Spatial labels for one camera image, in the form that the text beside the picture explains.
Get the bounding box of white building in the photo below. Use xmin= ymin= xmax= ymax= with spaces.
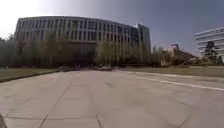
xmin=194 ymin=27 xmax=224 ymax=59

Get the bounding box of grey stone slab plaza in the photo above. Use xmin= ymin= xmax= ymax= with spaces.
xmin=0 ymin=69 xmax=224 ymax=128

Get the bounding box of dark conifer tree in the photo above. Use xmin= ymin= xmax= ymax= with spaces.
xmin=203 ymin=40 xmax=220 ymax=65

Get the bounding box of large curved grey building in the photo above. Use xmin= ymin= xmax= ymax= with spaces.
xmin=13 ymin=15 xmax=152 ymax=64

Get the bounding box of low brown building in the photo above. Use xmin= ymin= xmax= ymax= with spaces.
xmin=161 ymin=43 xmax=198 ymax=66

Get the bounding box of grass lawn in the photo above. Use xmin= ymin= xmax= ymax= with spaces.
xmin=118 ymin=65 xmax=224 ymax=78
xmin=0 ymin=67 xmax=63 ymax=83

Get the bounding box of row of trees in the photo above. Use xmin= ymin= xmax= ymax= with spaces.
xmin=0 ymin=32 xmax=164 ymax=69

